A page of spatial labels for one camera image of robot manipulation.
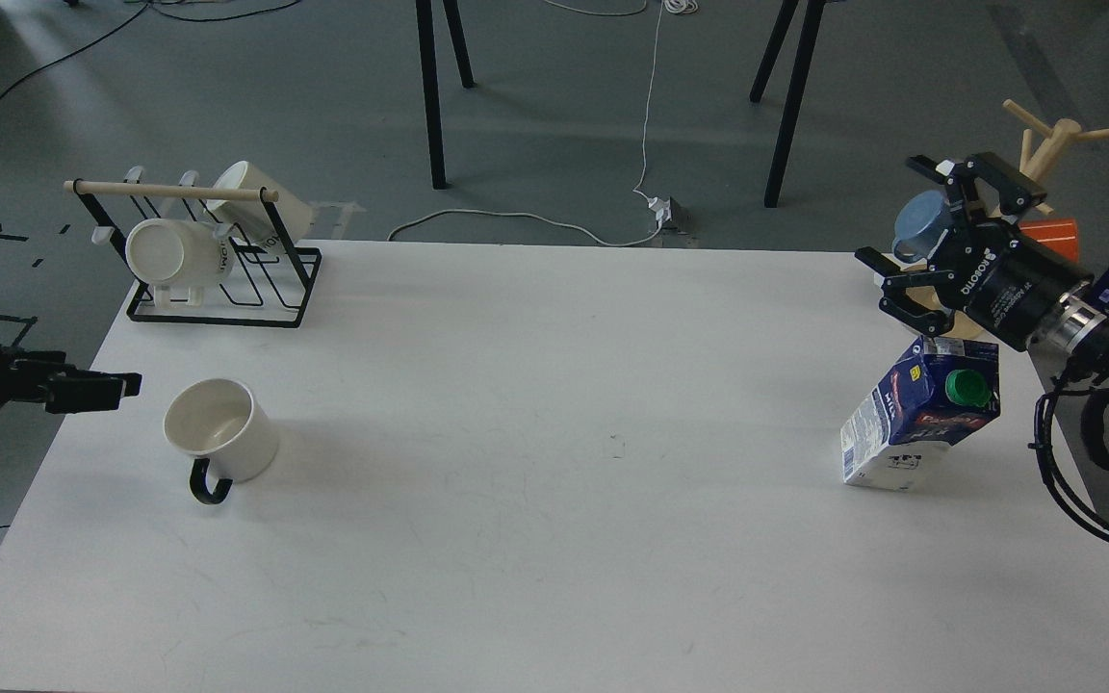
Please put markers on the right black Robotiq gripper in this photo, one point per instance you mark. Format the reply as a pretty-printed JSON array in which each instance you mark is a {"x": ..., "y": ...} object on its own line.
[{"x": 1007, "y": 279}]

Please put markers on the white mug black handle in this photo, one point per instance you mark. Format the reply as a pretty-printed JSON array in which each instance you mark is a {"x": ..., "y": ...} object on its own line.
[{"x": 224, "y": 429}]

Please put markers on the blue milk carton green cap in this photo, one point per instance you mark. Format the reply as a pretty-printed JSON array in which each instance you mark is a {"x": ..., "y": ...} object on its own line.
[{"x": 938, "y": 392}]

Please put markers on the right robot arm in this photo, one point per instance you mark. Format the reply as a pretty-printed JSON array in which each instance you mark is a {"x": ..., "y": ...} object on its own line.
[{"x": 982, "y": 188}]

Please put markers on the blue mug on tree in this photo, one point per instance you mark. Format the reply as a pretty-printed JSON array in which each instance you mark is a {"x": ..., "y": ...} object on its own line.
[{"x": 920, "y": 227}]

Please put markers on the orange mug on tree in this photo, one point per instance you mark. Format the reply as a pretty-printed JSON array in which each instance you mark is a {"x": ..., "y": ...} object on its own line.
[{"x": 1057, "y": 234}]

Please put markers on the wooden mug tree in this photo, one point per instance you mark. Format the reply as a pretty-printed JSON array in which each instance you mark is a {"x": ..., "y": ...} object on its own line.
[{"x": 1042, "y": 144}]

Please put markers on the black table leg right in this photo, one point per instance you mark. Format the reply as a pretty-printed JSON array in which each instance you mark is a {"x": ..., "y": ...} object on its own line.
[{"x": 800, "y": 71}]

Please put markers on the white mug on rack front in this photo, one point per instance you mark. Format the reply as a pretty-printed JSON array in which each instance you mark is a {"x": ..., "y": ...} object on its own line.
[{"x": 174, "y": 253}]

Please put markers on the white mug on rack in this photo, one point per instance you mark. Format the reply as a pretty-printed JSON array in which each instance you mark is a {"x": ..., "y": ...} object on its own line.
[
  {"x": 251, "y": 216},
  {"x": 174, "y": 253}
]

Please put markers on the white mug on rack rear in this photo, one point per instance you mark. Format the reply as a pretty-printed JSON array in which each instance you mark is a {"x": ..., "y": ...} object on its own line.
[{"x": 251, "y": 216}]

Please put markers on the power adapter on floor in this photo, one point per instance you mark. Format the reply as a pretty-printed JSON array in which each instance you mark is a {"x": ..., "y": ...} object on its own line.
[{"x": 670, "y": 216}]

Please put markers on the black wire mug rack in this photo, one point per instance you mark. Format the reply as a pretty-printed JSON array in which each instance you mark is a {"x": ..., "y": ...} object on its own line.
[{"x": 263, "y": 290}]

